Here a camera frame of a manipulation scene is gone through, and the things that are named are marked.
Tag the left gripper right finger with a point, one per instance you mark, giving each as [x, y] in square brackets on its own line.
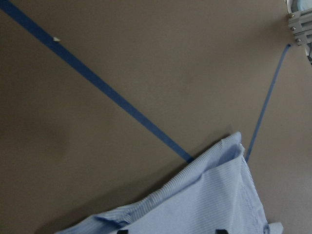
[220, 231]

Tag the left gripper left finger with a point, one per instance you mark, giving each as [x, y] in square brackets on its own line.
[123, 232]

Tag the light blue striped shirt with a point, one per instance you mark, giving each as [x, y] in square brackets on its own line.
[215, 191]

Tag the aluminium frame post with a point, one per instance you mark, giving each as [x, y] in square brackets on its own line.
[300, 24]

